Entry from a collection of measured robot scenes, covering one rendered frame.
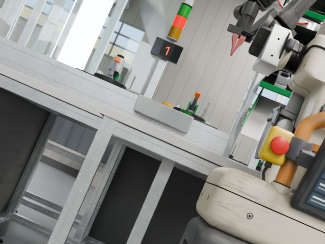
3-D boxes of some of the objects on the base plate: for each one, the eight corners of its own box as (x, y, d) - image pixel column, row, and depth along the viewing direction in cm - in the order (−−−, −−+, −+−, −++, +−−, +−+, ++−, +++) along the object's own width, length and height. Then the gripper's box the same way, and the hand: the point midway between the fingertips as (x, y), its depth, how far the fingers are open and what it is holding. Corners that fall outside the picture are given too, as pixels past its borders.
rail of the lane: (220, 160, 219) (232, 133, 219) (-4, 63, 222) (8, 37, 223) (219, 161, 224) (230, 134, 225) (0, 66, 227) (12, 39, 228)
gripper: (235, 8, 218) (218, 48, 217) (261, 20, 218) (244, 59, 217) (233, 13, 225) (217, 51, 224) (259, 23, 224) (243, 62, 224)
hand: (231, 53), depth 221 cm, fingers closed
